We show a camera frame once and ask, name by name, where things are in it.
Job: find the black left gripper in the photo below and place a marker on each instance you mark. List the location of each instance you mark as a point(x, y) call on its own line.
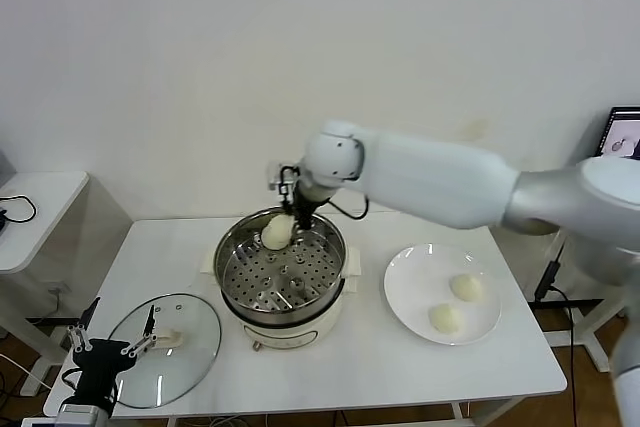
point(102, 357)

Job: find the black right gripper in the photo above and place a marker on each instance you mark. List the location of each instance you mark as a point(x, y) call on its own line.
point(305, 206)

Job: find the white steamed baozi bun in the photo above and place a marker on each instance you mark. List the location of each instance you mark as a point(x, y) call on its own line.
point(446, 319)
point(277, 233)
point(467, 288)

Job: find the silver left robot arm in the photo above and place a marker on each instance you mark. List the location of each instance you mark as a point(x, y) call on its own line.
point(75, 417)

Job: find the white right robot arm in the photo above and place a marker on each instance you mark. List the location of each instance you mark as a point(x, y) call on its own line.
point(440, 182)

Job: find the stainless steel steamer pot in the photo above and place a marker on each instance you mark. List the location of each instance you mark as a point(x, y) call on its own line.
point(280, 287)

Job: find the black floor bar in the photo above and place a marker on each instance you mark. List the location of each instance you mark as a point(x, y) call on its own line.
point(55, 322)
point(575, 305)

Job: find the cream electric cooker base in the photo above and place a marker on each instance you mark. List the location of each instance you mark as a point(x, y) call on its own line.
point(285, 334)

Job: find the white round plate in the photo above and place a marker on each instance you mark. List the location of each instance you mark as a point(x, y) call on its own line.
point(480, 322)

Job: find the white side table with laptop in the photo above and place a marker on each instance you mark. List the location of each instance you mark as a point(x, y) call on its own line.
point(600, 337)

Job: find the grey laptop with keyboard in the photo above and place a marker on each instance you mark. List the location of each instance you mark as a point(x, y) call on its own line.
point(625, 132)

